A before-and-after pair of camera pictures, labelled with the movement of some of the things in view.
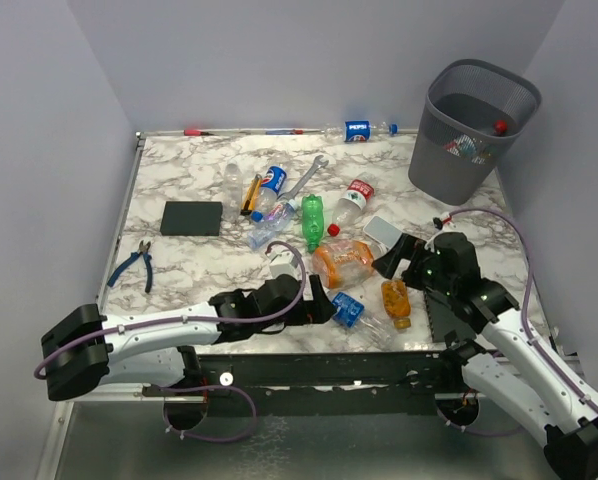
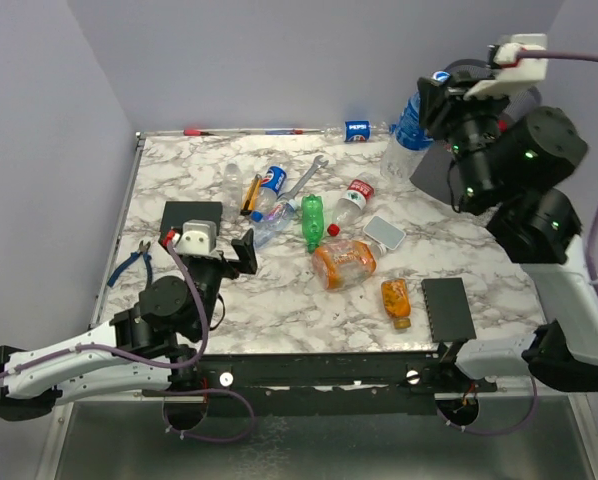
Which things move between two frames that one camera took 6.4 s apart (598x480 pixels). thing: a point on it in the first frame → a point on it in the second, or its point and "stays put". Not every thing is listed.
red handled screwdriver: [195, 132] stays put
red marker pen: [285, 132] stays put
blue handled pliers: [134, 256] stays put
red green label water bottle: [353, 201] stays put
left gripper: [318, 310] → [245, 251]
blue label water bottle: [369, 327] → [404, 147]
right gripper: [388, 262] → [439, 105]
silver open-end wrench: [290, 194] stays put
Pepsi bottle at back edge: [359, 131] stays put
